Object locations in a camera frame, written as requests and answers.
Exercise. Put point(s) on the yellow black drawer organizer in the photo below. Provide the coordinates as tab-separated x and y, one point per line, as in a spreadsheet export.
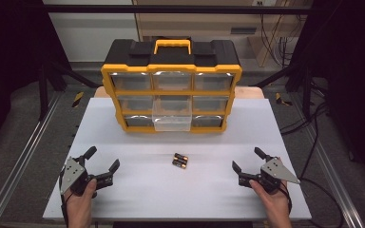
171	60

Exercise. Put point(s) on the person's left hand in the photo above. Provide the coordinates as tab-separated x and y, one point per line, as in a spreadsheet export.
80	204

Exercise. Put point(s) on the person's right hand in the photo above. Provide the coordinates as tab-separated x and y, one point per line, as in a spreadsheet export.
275	204

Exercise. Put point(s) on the black curtain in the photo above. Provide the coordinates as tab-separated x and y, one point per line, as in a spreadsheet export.
355	79
9	63

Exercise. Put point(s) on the wooden table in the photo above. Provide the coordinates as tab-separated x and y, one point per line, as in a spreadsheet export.
250	92

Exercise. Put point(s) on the clear pulled-out plastic drawer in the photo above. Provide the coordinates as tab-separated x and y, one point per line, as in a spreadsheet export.
172	122

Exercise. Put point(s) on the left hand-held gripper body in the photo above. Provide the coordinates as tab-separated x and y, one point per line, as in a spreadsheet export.
72	173

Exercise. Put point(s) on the black metal stand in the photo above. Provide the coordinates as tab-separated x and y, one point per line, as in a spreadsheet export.
44	91
305	91

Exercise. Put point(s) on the aluminium floor rail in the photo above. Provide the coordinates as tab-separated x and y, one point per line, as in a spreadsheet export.
332	177
15	164

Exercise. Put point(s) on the black horizontal frame bar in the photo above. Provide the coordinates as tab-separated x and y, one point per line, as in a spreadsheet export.
107	8

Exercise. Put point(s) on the black orange battery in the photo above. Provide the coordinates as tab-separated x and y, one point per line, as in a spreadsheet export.
179	163
181	157

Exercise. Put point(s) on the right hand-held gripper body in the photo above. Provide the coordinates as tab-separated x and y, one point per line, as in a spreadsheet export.
277	171

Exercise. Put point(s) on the black yellow hazard tape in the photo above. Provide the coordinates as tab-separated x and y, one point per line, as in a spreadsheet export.
78	98
281	99

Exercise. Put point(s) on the set of closed clear drawers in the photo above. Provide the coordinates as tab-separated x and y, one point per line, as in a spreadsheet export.
133	81

